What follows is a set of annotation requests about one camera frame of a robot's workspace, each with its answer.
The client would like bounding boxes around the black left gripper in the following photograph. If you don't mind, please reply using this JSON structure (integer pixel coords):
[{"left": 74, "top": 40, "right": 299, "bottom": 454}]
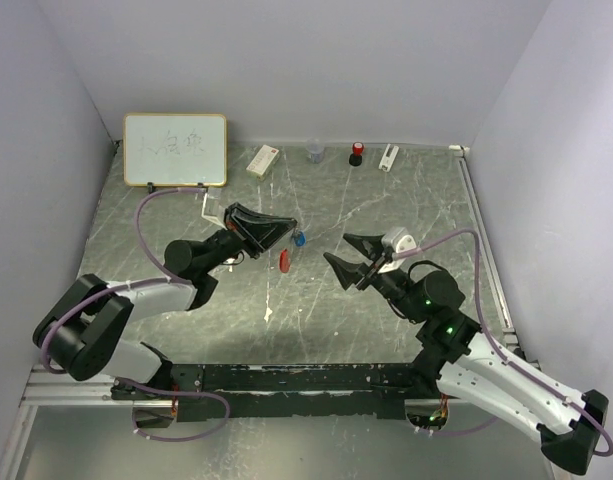
[{"left": 202, "top": 201, "right": 297, "bottom": 274}]

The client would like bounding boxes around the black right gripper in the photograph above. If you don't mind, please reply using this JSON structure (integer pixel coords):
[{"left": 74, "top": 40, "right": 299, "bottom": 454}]
[{"left": 324, "top": 232, "right": 424, "bottom": 324}]

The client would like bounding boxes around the red handled key organizer ring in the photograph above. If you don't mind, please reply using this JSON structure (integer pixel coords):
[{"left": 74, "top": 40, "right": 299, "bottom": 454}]
[{"left": 277, "top": 230, "right": 300, "bottom": 275}]

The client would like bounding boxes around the blue tagged key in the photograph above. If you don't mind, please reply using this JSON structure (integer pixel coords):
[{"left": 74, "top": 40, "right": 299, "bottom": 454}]
[{"left": 292, "top": 230, "right": 306, "bottom": 248}]

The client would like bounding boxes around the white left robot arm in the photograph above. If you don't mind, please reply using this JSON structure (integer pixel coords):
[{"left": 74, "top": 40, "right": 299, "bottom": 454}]
[{"left": 32, "top": 203, "right": 298, "bottom": 399}]

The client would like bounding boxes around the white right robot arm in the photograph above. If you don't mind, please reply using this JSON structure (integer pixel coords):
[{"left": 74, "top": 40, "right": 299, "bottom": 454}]
[{"left": 323, "top": 228, "right": 613, "bottom": 476}]

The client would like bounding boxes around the white cardboard box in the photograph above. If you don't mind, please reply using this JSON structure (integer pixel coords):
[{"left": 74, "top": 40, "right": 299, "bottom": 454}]
[{"left": 246, "top": 145, "right": 279, "bottom": 180}]

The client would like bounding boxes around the red black stamp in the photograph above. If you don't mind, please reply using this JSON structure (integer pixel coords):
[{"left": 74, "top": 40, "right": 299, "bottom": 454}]
[{"left": 348, "top": 142, "right": 365, "bottom": 167}]

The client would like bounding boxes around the black whiteboard stand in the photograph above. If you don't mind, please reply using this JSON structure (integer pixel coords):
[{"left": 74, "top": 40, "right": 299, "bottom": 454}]
[{"left": 147, "top": 183, "right": 207, "bottom": 196}]

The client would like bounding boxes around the clear jar of paperclips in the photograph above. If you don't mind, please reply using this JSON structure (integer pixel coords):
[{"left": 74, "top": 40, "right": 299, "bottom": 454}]
[{"left": 306, "top": 138, "right": 325, "bottom": 164}]

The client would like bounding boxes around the white stapler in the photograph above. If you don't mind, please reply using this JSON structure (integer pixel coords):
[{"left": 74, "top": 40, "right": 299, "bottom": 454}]
[{"left": 378, "top": 143, "right": 399, "bottom": 173}]

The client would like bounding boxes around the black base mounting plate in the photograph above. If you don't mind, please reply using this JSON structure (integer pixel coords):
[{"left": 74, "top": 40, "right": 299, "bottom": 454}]
[{"left": 110, "top": 362, "right": 470, "bottom": 424}]

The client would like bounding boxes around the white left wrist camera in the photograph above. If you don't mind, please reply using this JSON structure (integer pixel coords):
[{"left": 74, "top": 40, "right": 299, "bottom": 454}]
[{"left": 201, "top": 191, "right": 225, "bottom": 228}]

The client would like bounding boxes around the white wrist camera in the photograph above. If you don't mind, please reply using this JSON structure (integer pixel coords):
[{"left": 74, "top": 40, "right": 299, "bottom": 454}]
[
  {"left": 201, "top": 191, "right": 225, "bottom": 228},
  {"left": 378, "top": 227, "right": 417, "bottom": 274}
]

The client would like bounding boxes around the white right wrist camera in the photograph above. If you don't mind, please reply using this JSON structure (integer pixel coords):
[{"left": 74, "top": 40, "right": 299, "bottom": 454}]
[{"left": 378, "top": 227, "right": 417, "bottom": 274}]

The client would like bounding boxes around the small whiteboard yellow frame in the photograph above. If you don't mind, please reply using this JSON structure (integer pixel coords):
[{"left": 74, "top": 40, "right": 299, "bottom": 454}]
[{"left": 122, "top": 113, "right": 227, "bottom": 187}]

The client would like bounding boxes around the aluminium rail frame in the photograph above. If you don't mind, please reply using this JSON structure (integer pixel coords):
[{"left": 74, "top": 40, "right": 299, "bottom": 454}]
[{"left": 20, "top": 143, "right": 570, "bottom": 480}]

